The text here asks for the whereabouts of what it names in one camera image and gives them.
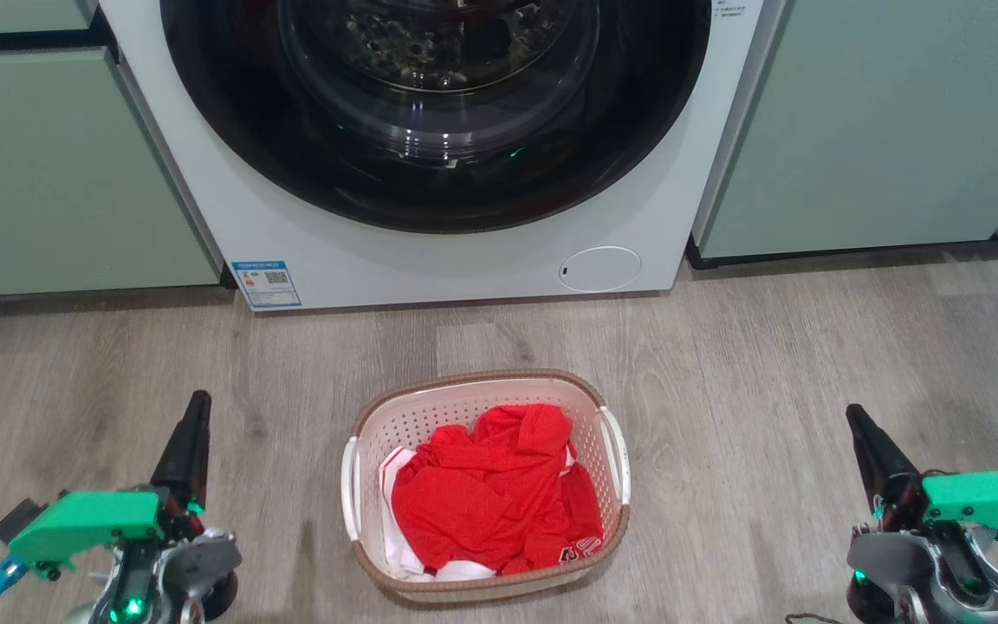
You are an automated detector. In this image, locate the green grey left gripper body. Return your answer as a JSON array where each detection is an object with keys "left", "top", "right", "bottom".
[{"left": 7, "top": 488, "right": 242, "bottom": 603}]

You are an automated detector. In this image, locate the wide pale green cabinet door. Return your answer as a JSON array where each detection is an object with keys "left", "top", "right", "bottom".
[{"left": 694, "top": 0, "right": 998, "bottom": 259}]

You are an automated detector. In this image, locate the large pale green cabinet door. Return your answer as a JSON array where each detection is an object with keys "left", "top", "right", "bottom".
[{"left": 0, "top": 48, "right": 223, "bottom": 300}]

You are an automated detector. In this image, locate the blue energy label sticker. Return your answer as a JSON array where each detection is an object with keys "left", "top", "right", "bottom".
[{"left": 231, "top": 259, "right": 302, "bottom": 310}]

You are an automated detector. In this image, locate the white front-load washing machine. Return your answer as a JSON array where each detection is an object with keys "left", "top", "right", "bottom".
[{"left": 99, "top": 0, "right": 787, "bottom": 313}]

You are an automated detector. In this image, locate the pale green cabinet drawer front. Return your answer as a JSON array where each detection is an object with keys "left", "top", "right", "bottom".
[{"left": 0, "top": 0, "right": 100, "bottom": 36}]

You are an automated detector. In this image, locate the white brown-rimmed laundry basket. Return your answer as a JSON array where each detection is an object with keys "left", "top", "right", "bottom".
[{"left": 340, "top": 369, "right": 632, "bottom": 603}]

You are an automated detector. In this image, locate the black round washer door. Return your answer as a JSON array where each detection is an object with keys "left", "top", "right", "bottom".
[{"left": 159, "top": 0, "right": 713, "bottom": 234}]

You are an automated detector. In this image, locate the green grey right gripper body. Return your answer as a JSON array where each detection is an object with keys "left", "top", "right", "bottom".
[{"left": 846, "top": 471, "right": 998, "bottom": 599}]

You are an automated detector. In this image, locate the round white filter cover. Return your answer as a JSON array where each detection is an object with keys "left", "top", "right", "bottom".
[{"left": 559, "top": 246, "right": 643, "bottom": 293}]

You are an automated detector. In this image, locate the white garment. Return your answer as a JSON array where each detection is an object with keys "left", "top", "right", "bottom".
[{"left": 378, "top": 446, "right": 500, "bottom": 582}]

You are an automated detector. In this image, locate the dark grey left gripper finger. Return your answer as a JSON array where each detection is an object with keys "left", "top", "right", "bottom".
[{"left": 150, "top": 390, "right": 212, "bottom": 514}]

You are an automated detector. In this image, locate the red garment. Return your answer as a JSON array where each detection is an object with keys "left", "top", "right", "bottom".
[{"left": 391, "top": 403, "right": 604, "bottom": 576}]

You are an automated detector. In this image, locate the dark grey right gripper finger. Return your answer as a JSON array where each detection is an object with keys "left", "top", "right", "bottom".
[{"left": 846, "top": 404, "right": 924, "bottom": 521}]

